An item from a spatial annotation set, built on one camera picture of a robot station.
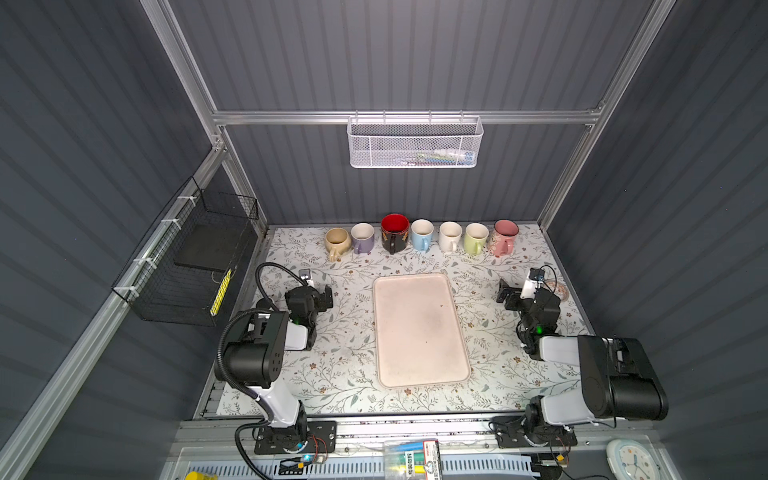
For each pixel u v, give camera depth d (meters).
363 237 1.09
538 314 0.71
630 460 0.68
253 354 0.49
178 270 0.72
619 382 0.45
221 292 0.68
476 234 1.08
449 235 1.06
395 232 1.05
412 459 0.69
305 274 0.84
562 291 1.01
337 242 1.06
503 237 1.04
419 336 0.92
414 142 1.24
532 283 0.79
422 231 1.10
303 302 0.74
